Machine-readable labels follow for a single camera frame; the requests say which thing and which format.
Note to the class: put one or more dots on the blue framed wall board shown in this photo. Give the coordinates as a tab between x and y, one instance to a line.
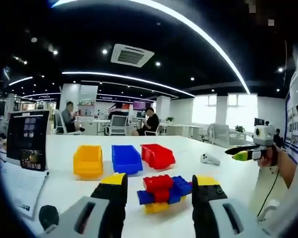
294	134

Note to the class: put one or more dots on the white paper sheet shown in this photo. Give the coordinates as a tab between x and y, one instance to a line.
22	186

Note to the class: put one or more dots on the yellow toy block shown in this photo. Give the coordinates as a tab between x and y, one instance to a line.
157	207

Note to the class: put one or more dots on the blue plastic bin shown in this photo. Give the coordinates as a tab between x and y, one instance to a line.
125	158

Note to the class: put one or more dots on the small red toy block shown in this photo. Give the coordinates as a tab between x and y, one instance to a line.
162	196

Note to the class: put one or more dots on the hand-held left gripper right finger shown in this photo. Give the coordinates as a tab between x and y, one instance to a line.
213	213

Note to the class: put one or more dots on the ceiling air conditioner vent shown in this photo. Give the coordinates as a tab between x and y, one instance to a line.
132	55

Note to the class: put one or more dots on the black oval object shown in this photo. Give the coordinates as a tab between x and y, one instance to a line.
49	217

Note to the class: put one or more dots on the yellow plastic bin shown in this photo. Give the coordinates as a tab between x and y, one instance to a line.
88	162

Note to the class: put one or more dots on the black computer monitor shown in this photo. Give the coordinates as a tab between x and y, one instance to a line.
27	135

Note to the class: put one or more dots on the square blue toy block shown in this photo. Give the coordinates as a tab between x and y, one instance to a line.
181	187

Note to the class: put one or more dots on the red plastic bin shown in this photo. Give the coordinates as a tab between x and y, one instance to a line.
157	156

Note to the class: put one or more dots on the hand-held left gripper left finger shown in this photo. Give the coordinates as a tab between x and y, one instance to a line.
99	213

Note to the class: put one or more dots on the white handheld controller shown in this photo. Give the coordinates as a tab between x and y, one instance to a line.
209	159

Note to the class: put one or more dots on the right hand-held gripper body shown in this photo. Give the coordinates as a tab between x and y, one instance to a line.
263	137

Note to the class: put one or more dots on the white office desk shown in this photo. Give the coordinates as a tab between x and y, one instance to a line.
94	125

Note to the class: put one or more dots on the white mesh office chair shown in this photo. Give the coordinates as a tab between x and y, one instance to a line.
117	125

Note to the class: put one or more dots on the long blue toy block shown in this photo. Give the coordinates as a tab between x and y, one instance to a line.
145	196

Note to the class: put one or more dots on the person's right hand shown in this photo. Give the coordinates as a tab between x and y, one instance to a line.
269	157

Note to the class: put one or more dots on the potted green plant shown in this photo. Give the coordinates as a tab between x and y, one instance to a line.
170	119
239	129

